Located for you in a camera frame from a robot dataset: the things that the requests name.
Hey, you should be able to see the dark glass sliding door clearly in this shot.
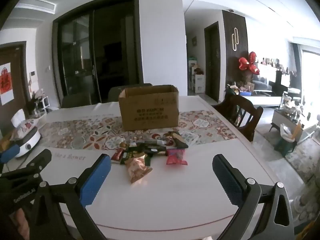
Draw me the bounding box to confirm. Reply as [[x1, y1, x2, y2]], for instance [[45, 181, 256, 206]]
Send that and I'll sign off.
[[52, 0, 145, 107]]

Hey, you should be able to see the white coffee table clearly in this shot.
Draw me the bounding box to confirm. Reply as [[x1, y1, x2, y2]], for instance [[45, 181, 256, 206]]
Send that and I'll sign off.
[[270, 109, 304, 135]]

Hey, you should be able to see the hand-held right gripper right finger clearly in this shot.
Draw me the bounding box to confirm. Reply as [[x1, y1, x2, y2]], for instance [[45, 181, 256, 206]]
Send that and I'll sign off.
[[212, 154, 296, 240]]

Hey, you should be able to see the grey sofa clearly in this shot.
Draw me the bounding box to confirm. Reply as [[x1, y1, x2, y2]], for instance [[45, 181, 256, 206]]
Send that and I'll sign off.
[[252, 74, 277, 92]]

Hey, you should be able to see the green stool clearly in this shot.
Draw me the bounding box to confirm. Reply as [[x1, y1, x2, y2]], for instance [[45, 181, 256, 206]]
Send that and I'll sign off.
[[274, 136, 298, 158]]

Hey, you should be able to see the white storage shelf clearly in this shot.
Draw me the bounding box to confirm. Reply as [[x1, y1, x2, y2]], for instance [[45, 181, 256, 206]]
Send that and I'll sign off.
[[188, 59, 205, 94]]

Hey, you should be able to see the brown wooden chair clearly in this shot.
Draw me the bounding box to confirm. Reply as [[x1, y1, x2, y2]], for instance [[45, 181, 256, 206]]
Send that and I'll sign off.
[[214, 93, 264, 142]]

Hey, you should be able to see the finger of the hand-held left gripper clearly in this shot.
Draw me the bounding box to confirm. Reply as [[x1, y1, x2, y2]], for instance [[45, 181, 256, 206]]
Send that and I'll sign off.
[[0, 144, 21, 163], [21, 149, 52, 179]]

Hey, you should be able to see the red and white door poster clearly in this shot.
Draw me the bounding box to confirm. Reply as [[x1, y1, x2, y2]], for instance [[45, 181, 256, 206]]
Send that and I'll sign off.
[[0, 63, 12, 106]]

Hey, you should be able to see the dark upholstered chair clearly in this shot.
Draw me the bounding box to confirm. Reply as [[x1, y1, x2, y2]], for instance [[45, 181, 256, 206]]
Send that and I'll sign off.
[[61, 92, 92, 108], [108, 83, 153, 100]]

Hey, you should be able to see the red snack packet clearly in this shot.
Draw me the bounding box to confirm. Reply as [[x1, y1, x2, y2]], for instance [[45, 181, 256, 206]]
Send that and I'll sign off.
[[111, 148, 125, 163]]

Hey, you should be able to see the white loop wall lamp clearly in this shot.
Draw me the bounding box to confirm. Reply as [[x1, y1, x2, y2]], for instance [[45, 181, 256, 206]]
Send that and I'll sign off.
[[231, 27, 240, 52]]

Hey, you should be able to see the dark room door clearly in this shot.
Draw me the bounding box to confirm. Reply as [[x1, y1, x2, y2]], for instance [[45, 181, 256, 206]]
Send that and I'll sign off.
[[204, 21, 221, 102]]

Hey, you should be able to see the floral cloth tissue box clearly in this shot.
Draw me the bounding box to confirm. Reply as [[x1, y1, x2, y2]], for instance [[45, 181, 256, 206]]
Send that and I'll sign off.
[[10, 110, 39, 140]]

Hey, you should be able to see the red foil balloon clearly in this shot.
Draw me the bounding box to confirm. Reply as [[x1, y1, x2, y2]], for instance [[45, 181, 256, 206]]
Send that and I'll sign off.
[[238, 51, 261, 76]]

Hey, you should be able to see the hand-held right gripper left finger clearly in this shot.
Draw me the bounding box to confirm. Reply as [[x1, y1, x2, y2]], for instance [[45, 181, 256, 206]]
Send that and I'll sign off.
[[30, 154, 112, 240]]

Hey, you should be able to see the peach snack packet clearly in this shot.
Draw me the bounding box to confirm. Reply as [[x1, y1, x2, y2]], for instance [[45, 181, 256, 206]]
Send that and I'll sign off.
[[124, 158, 153, 185]]

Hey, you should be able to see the pile of dark snack packets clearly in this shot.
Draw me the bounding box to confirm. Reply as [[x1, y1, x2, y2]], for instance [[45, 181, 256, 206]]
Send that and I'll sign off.
[[119, 131, 189, 167]]

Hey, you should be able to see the white round electric cooker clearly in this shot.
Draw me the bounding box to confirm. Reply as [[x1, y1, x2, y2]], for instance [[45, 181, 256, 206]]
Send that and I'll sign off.
[[14, 127, 42, 158]]

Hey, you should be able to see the brown cardboard box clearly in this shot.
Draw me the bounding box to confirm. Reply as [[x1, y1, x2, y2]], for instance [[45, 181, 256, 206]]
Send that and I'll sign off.
[[118, 85, 179, 132]]

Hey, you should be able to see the floral table runner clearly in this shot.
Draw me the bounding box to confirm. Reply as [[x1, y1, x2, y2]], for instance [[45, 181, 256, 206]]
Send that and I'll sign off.
[[38, 110, 238, 151]]

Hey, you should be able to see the pink snack packet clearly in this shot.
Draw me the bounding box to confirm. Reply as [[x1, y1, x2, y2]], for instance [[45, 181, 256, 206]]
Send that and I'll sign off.
[[166, 148, 188, 166]]

